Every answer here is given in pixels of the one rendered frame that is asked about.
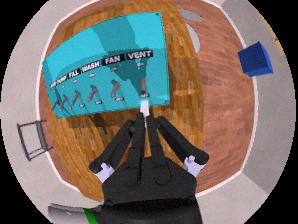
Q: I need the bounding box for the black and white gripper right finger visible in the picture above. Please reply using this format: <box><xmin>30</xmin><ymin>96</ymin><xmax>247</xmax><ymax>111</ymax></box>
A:
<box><xmin>145</xmin><ymin>100</ymin><xmax>209</xmax><ymax>186</ymax></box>

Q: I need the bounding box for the teal switch console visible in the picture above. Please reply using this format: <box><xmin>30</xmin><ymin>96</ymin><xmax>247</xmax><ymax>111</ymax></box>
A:
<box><xmin>42</xmin><ymin>12</ymin><xmax>169</xmax><ymax>118</ymax></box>

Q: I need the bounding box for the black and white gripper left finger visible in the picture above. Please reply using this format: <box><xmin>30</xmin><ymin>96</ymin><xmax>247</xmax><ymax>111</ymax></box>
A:
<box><xmin>88</xmin><ymin>101</ymin><xmax>146</xmax><ymax>188</ymax></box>

